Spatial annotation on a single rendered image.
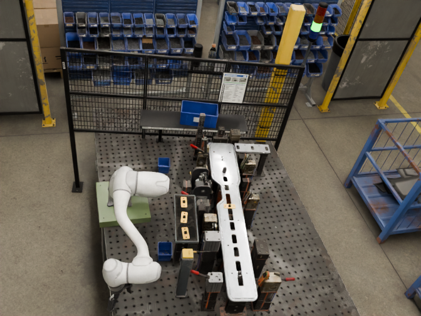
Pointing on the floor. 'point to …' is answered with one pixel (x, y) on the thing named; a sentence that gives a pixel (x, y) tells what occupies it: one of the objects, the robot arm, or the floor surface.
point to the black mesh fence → (165, 96)
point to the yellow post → (285, 48)
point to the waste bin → (339, 42)
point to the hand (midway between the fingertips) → (121, 301)
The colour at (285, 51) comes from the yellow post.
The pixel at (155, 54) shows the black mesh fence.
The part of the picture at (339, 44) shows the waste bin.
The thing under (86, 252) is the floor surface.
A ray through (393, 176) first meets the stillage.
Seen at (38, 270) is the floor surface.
